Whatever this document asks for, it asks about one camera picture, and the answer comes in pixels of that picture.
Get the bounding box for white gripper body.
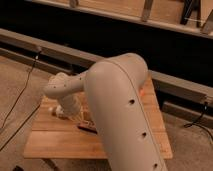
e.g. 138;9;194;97
61;95;91;123

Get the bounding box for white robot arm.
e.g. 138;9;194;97
44;53;168;171

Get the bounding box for orange carrot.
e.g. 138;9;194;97
140;87;145;96

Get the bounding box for black cable on floor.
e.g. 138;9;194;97
0;49;43;151

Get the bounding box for black cable at right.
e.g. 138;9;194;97
183;99;213;141

